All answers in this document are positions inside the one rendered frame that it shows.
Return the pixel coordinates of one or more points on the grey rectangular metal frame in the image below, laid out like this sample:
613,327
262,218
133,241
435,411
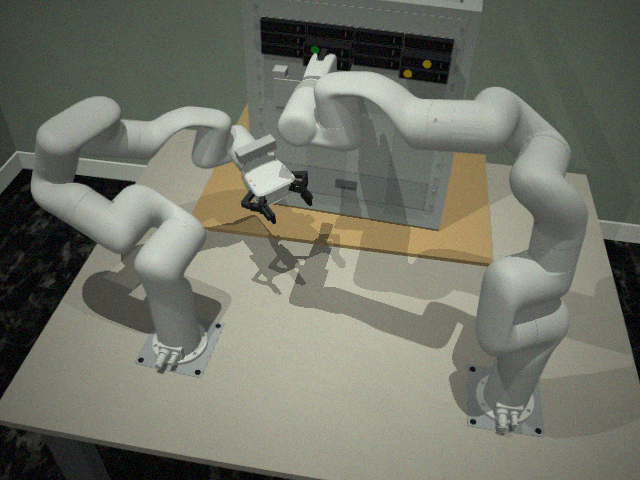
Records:
384,179

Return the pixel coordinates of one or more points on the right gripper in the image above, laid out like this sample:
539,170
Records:
317,69

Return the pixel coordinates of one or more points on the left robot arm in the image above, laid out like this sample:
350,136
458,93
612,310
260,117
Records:
162,261

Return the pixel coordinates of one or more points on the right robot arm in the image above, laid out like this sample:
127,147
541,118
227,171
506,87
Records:
519,305

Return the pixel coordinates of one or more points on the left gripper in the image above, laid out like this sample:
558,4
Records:
267,181

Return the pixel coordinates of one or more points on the tan flat board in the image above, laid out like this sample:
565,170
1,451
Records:
464,235

